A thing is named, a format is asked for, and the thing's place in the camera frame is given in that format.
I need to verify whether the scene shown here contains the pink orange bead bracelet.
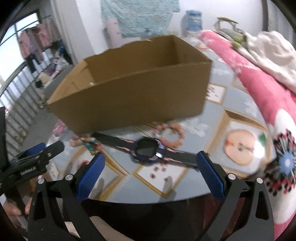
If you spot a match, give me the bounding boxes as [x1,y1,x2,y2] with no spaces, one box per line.
[152,122,187,149]

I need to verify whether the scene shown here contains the white cream duvet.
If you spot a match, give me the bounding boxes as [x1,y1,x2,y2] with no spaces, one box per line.
[232,31,295,93]

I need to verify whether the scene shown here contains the brown cardboard box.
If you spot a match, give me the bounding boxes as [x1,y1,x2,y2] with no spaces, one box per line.
[48,35,212,134]

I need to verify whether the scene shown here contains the black smart watch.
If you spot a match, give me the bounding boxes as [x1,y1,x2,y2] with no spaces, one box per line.
[91,132,197,168]

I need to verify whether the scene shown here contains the metal balcony railing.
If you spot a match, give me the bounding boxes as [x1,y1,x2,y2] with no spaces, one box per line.
[1,51,53,145]

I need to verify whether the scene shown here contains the teal patterned wall cloth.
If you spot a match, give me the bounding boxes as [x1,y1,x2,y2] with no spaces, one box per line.
[100,0,180,37]

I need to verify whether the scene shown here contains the wooden chair frame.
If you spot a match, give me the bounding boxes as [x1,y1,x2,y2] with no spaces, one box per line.
[215,17,240,32]

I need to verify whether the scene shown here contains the person left hand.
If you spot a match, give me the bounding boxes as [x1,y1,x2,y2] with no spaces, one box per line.
[3,198,32,216]

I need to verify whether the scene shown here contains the pink floral blanket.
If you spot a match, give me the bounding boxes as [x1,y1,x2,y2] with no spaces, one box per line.
[198,30,295,240]

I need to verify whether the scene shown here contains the hanging pink clothes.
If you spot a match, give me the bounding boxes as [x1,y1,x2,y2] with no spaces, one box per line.
[18,17,61,60]

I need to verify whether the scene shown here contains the green knit garment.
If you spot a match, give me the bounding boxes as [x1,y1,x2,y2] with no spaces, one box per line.
[222,28,248,49]

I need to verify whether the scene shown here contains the multicolour bead bracelet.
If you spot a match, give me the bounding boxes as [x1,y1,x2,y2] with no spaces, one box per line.
[69,134,105,155]

